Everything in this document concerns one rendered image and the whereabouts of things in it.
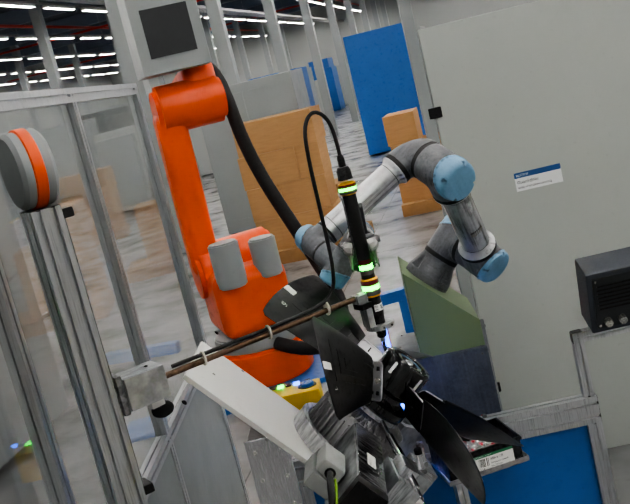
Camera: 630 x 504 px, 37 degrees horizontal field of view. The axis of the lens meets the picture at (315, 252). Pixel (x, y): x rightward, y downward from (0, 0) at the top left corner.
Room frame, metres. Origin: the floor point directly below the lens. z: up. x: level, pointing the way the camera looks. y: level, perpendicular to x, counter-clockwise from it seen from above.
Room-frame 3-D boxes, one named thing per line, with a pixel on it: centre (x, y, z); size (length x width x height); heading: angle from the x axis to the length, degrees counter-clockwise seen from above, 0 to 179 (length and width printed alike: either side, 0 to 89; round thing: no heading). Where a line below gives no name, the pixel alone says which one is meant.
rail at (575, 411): (2.57, -0.24, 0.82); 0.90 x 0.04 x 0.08; 86
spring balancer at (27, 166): (1.85, 0.51, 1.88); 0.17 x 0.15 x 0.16; 176
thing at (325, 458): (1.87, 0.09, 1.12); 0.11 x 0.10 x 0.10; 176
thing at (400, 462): (1.88, -0.08, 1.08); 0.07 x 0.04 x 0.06; 6
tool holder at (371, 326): (2.22, -0.10, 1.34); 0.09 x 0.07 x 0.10; 121
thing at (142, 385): (1.90, 0.43, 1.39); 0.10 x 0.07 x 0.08; 121
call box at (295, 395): (2.60, 0.16, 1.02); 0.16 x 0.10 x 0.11; 86
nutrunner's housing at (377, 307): (2.22, -0.11, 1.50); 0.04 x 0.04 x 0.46
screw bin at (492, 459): (2.40, -0.29, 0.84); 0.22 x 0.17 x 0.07; 100
